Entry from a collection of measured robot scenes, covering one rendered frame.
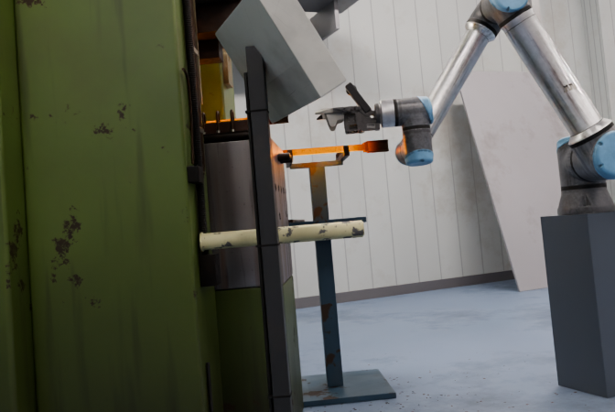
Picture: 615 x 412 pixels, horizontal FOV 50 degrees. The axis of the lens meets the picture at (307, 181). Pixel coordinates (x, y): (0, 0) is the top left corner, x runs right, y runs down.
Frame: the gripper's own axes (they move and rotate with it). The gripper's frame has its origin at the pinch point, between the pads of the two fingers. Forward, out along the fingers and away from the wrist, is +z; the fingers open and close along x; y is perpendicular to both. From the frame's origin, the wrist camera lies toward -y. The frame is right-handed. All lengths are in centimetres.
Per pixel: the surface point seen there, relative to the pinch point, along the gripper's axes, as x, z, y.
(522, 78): 373, -173, -76
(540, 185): 340, -169, 21
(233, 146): -15.5, 25.9, 10.1
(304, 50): -71, 0, -2
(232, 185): -15.5, 27.2, 21.8
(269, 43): -66, 8, -6
